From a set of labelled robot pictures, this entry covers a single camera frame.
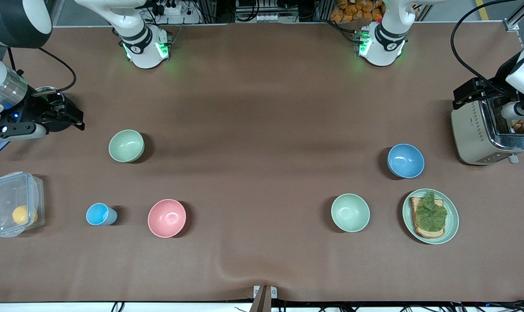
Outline pale green bowl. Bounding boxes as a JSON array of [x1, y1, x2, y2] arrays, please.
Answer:
[[331, 193, 370, 233], [109, 130, 145, 163]]

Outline toast slice with crust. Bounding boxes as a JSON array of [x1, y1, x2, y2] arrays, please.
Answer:
[[410, 197, 445, 239]]

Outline metal table edge bracket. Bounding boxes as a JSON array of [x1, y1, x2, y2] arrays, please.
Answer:
[[253, 285, 278, 312]]

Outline pale green plate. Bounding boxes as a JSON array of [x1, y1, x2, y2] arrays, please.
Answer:
[[402, 188, 459, 245]]

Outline orange snack bags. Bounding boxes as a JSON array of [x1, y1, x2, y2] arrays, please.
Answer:
[[330, 0, 384, 23]]

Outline blue cup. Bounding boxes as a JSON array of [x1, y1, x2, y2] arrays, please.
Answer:
[[86, 203, 117, 226]]

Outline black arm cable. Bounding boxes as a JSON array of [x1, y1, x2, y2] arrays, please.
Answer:
[[7, 47, 77, 94], [450, 0, 524, 97]]

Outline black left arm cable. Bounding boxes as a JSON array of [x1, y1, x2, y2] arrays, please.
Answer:
[[450, 0, 524, 97]]

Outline aluminium frame profile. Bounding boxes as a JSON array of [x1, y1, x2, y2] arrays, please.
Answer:
[[504, 0, 524, 32]]

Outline clear plastic lidded container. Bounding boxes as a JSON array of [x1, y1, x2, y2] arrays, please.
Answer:
[[0, 172, 46, 238]]

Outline cream and chrome toaster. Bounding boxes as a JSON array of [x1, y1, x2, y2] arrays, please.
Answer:
[[451, 97, 524, 166]]

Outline pink bowl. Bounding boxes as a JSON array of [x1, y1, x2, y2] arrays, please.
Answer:
[[148, 199, 187, 238]]

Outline white power strip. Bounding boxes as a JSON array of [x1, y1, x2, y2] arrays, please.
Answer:
[[156, 0, 200, 25]]

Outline blue bowl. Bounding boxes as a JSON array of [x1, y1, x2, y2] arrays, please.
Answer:
[[387, 143, 425, 179]]

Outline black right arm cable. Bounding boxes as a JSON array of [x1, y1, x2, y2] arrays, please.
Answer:
[[7, 47, 77, 94]]

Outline green lettuce leaf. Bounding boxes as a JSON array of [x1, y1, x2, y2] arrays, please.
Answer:
[[416, 191, 448, 232]]

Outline yellow lemon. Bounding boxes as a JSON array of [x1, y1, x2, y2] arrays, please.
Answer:
[[12, 205, 38, 226]]

